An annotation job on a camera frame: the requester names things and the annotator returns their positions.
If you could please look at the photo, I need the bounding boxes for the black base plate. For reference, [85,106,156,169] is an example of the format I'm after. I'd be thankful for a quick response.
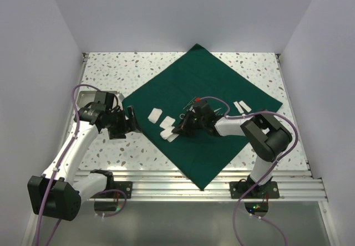
[229,179,280,199]
[93,181,133,199]

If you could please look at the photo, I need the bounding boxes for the steel surgical scissors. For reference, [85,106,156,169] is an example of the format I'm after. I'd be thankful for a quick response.
[179,97,197,120]

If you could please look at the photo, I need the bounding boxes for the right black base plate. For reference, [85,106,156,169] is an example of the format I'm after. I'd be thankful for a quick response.
[229,179,280,199]

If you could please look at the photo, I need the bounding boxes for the white gauze pad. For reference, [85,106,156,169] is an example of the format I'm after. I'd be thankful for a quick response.
[160,126,179,142]
[148,108,163,124]
[159,116,175,129]

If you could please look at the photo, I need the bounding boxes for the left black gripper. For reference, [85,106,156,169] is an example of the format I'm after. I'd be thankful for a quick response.
[106,105,141,139]

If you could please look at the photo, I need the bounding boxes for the green surgical drape cloth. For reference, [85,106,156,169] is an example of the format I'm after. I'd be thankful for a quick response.
[123,44,282,190]

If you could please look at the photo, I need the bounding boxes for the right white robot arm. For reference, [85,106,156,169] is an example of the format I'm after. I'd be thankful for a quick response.
[172,101,292,198]

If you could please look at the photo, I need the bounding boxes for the steel instrument tray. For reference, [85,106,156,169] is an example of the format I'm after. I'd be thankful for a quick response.
[76,90,124,109]

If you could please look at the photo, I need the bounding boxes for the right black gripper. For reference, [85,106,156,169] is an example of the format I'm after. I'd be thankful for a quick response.
[172,109,206,136]

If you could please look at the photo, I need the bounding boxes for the steel hemostat forceps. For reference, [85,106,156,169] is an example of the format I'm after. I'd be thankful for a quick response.
[214,108,224,117]

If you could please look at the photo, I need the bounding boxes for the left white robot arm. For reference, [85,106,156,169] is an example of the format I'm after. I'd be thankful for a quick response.
[27,91,141,221]

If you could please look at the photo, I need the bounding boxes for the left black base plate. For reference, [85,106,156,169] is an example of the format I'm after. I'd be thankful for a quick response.
[93,181,133,199]

